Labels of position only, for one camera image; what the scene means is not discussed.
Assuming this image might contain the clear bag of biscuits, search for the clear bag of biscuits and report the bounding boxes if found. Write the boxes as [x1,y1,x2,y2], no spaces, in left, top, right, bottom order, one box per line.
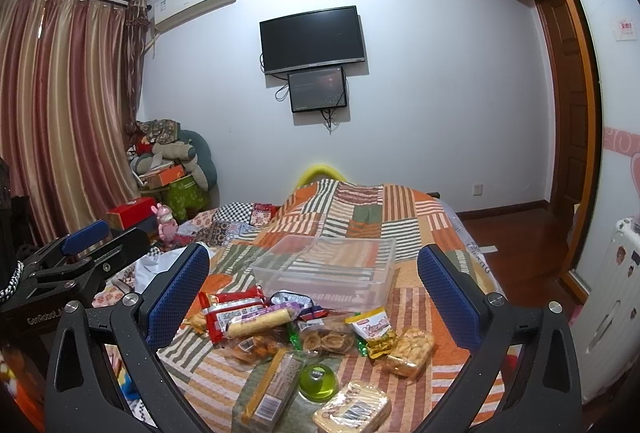
[382,327,435,380]

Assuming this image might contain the red wafer snack pack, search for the red wafer snack pack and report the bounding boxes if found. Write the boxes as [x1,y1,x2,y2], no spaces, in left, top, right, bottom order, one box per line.
[198,285,266,344]

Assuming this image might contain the Kaka yellow white snack bag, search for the Kaka yellow white snack bag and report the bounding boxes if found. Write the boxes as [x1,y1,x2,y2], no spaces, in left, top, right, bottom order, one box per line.
[345,307,397,359]

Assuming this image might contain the clear bag brown pastries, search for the clear bag brown pastries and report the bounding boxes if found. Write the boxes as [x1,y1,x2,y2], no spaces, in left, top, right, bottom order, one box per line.
[221,333,286,370]

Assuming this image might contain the yellow roll cake pack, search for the yellow roll cake pack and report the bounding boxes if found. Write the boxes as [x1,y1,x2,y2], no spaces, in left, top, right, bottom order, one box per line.
[224,305,299,339]

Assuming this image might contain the long brown cracker pack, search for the long brown cracker pack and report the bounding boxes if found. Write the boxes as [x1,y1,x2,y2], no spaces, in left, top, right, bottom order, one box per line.
[232,349,309,432]

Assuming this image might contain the clear plastic storage bin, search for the clear plastic storage bin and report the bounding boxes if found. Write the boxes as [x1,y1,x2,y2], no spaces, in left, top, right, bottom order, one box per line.
[252,235,396,312]

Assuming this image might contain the square yellow cake pack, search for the square yellow cake pack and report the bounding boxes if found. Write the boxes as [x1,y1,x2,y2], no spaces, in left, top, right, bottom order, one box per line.
[311,381,392,433]

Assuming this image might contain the blue white snack bag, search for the blue white snack bag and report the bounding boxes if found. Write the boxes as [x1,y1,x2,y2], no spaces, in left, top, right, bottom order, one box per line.
[269,290,329,321]

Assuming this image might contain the green snack bag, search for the green snack bag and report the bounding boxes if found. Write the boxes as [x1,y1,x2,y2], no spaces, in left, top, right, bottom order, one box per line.
[298,364,338,403]

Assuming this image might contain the clear bag ring cookies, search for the clear bag ring cookies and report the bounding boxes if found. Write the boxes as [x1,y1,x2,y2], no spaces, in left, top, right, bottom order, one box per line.
[296,316,357,355]

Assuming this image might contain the white plastic bag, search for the white plastic bag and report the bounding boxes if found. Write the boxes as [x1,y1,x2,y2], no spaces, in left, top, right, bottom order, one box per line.
[134,248,184,294]

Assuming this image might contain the red box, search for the red box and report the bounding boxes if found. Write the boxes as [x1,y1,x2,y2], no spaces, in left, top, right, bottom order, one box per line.
[104,197,156,231]

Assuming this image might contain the pink plush toy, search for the pink plush toy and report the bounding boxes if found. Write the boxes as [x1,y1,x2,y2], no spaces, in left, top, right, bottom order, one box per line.
[151,203,178,245]

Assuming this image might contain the pile of cushions and boxes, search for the pile of cushions and boxes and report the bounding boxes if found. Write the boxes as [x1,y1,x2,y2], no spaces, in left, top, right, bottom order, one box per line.
[127,119,218,222]

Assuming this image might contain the patchwork striped bedspread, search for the patchwork striped bedspread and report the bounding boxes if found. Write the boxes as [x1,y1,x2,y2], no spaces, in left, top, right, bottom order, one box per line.
[158,178,502,432]

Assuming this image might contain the checkered patchwork quilt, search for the checkered patchwork quilt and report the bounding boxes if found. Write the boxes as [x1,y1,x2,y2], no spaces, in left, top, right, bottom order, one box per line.
[175,202,279,248]

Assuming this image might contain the striped red gold curtain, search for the striped red gold curtain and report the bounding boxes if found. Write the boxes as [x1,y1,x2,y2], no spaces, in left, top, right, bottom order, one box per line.
[1,0,149,241]

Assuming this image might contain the yellow chair back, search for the yellow chair back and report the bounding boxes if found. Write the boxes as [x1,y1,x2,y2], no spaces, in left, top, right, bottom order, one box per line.
[296,164,346,189]

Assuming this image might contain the wooden door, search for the wooden door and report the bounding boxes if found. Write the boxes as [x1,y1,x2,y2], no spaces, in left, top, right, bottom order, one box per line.
[535,0,602,273]

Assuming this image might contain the white air conditioner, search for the white air conditioner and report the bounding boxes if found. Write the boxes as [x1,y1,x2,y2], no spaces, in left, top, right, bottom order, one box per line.
[152,0,236,33]

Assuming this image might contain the small black wall monitor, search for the small black wall monitor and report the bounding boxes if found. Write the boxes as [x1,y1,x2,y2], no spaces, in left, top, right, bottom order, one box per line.
[288,67,347,113]

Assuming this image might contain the black wall television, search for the black wall television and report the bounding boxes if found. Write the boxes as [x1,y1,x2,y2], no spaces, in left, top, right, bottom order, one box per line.
[259,6,366,74]

